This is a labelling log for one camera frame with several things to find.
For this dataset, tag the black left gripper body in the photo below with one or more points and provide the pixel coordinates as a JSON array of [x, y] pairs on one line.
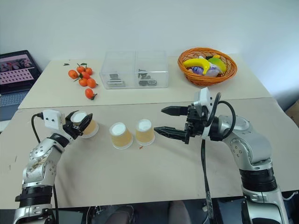
[[71, 131]]

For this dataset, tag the dark items in drawer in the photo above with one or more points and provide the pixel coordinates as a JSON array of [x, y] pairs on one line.
[[147, 79], [115, 80]]

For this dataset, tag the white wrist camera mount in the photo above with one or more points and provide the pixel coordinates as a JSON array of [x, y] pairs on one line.
[[52, 117], [203, 96]]

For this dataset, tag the clear plastic drawer box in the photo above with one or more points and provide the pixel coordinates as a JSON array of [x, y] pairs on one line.
[[134, 60]]

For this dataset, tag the purple toy fruit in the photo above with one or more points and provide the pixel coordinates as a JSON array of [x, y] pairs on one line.
[[195, 70]]

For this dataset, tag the orange wicker basket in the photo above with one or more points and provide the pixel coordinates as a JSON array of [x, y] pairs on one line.
[[208, 80]]

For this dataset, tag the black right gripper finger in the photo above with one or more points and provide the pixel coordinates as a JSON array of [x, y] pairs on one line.
[[175, 111], [169, 132]]

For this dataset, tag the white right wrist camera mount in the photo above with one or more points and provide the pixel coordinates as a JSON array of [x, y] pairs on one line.
[[203, 96]]

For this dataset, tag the white purple plastic bag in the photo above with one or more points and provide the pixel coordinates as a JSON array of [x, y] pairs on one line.
[[213, 71]]

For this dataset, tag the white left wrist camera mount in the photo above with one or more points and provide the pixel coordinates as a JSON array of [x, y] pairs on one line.
[[52, 117]]

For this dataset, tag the open laptop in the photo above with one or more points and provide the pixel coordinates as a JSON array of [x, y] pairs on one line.
[[16, 72]]

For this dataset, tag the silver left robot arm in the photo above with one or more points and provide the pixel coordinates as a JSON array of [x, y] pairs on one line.
[[38, 163]]

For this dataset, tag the small orange mandarin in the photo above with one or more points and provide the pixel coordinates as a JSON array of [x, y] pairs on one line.
[[85, 75], [88, 71], [73, 74], [89, 93], [80, 69], [91, 83], [83, 82]]

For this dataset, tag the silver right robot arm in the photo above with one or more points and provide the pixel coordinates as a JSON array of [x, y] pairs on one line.
[[254, 144]]

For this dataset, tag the green yellow toy mango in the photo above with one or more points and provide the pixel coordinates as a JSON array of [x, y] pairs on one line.
[[218, 61]]

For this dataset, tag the tan paper cup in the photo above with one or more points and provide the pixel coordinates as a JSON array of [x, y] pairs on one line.
[[144, 134], [91, 129], [121, 137]]

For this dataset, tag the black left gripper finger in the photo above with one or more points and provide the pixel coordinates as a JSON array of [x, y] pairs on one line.
[[86, 122], [69, 117]]

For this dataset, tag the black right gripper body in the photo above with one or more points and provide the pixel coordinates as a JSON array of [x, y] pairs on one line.
[[195, 123]]

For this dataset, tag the yellow toy banana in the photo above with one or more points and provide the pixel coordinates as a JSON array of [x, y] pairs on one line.
[[198, 63]]

